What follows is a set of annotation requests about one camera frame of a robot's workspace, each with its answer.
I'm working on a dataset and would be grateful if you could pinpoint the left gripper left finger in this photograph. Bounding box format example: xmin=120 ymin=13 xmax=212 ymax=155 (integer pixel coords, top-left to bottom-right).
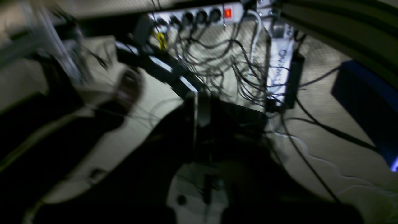
xmin=33 ymin=94 xmax=197 ymax=224

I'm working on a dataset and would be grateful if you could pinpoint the white power strip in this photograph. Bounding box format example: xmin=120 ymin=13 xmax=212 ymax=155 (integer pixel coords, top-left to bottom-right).
xmin=148 ymin=2 xmax=245 ymax=28

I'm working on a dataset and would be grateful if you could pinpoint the dark blue box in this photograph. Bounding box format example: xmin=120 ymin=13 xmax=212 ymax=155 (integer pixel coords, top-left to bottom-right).
xmin=331 ymin=60 xmax=398 ymax=172

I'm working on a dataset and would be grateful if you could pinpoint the white power adapter box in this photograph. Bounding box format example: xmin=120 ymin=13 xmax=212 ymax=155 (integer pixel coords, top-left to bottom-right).
xmin=266 ymin=21 xmax=305 ymax=109

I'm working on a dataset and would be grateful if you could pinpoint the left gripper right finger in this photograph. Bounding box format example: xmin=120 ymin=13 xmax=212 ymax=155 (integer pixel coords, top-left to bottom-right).
xmin=198 ymin=92 xmax=363 ymax=224

